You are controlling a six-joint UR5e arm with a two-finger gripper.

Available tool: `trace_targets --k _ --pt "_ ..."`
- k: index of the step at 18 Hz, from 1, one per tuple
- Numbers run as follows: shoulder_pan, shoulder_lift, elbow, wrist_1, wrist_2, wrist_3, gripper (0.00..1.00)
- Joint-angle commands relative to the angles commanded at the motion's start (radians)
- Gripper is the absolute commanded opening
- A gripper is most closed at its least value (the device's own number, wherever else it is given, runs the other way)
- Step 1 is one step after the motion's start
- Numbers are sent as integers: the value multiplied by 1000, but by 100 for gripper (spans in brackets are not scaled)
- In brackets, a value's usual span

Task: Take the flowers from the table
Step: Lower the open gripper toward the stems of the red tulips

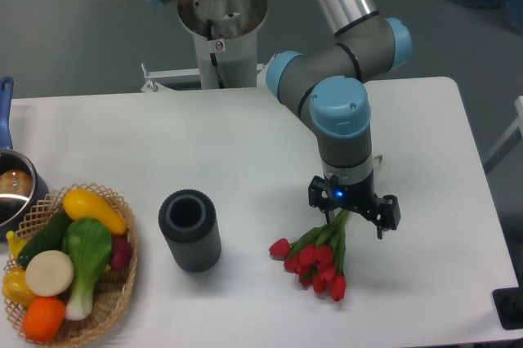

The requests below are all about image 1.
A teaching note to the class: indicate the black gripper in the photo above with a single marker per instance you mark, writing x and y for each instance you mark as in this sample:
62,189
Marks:
329,195

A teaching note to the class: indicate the red tulip bouquet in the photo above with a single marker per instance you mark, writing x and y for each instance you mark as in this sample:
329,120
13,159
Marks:
318,257

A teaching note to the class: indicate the yellow bell pepper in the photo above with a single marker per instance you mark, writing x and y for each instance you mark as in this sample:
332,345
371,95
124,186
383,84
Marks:
15,288

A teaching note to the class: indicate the dark green cucumber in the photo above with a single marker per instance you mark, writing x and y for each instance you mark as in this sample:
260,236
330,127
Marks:
49,237

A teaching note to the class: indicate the orange fruit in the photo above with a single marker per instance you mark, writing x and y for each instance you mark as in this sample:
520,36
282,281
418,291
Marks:
43,319

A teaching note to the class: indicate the red radish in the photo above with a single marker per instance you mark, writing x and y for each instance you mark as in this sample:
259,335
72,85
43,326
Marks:
121,253

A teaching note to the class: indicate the dark grey ribbed vase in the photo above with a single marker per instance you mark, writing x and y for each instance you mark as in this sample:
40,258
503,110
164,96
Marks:
188,222

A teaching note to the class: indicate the white metal bracket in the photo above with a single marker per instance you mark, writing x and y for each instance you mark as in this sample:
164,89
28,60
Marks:
179,79

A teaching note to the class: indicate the black device at edge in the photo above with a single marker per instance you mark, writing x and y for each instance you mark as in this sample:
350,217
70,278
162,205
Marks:
508,303

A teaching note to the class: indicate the yellow banana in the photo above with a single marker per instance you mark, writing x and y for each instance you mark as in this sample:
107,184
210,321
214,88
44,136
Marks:
15,244

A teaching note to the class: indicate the woven wicker basket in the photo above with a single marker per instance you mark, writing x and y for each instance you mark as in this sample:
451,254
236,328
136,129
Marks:
113,291

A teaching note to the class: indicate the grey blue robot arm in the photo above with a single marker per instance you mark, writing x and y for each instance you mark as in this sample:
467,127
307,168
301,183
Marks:
326,91

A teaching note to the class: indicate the green bok choy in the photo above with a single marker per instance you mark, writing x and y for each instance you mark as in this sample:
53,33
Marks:
88,244

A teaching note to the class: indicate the beige round bun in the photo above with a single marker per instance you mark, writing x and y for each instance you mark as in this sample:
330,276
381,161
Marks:
49,273

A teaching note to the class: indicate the white frame at right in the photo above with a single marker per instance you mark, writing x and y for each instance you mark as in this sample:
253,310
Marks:
506,142

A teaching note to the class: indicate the blue handled saucepan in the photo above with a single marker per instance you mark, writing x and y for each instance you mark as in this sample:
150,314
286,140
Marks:
21,185

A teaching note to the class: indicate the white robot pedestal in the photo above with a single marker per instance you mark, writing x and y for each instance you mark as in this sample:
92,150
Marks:
225,39

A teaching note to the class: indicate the yellow squash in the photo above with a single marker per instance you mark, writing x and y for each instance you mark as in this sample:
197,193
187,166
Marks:
80,203

